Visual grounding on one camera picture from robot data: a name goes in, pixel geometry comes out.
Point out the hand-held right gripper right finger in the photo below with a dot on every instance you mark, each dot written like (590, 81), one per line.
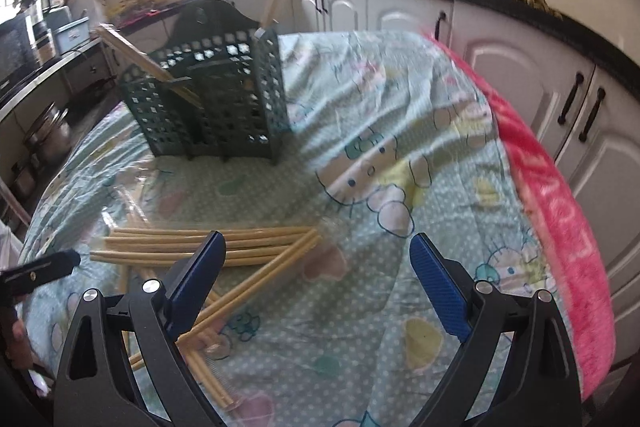
(440, 292)

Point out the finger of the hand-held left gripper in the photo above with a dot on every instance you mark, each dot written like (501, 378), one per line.
(40, 269)

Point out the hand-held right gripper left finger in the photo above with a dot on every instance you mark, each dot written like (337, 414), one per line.
(195, 287)

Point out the pile of chopsticks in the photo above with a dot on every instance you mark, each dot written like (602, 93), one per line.
(260, 239)

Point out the green plastic utensil basket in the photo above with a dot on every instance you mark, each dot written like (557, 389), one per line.
(225, 107)

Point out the person's left hand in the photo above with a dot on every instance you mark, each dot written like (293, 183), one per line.
(17, 344)

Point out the pink fleece blanket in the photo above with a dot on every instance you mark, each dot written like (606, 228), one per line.
(550, 217)

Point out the stack of steel pots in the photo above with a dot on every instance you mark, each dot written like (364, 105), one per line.
(47, 134)

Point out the cartoon printed blanket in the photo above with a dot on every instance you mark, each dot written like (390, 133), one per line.
(375, 132)

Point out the white side counter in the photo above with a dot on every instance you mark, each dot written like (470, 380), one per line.
(55, 67)

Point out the black microwave oven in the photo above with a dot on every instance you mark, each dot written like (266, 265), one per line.
(15, 52)

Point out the blue storage box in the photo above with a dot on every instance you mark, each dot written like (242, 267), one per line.
(71, 36)

